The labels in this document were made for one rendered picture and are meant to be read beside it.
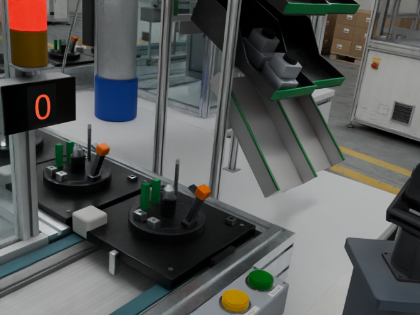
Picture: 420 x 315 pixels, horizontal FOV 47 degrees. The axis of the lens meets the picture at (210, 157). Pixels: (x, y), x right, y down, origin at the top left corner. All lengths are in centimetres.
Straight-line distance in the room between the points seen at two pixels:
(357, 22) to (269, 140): 814
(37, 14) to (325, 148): 76
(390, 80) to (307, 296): 413
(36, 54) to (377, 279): 55
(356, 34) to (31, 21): 861
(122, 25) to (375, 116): 370
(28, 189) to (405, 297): 59
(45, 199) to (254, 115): 47
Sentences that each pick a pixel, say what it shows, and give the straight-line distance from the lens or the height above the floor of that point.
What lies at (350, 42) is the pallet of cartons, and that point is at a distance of 924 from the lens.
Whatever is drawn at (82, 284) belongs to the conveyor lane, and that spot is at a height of 92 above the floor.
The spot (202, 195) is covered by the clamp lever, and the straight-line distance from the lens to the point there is 80.
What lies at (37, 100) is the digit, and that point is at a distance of 74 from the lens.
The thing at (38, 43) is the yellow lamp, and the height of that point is 129.
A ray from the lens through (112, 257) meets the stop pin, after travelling 82.
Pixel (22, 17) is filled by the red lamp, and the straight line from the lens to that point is 72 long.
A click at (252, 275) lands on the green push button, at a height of 97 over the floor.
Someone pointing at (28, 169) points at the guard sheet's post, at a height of 108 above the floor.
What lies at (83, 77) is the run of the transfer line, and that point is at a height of 91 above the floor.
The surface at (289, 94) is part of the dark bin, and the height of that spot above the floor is 120.
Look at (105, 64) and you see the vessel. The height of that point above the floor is 106.
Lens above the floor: 142
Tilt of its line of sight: 22 degrees down
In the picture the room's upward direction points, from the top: 6 degrees clockwise
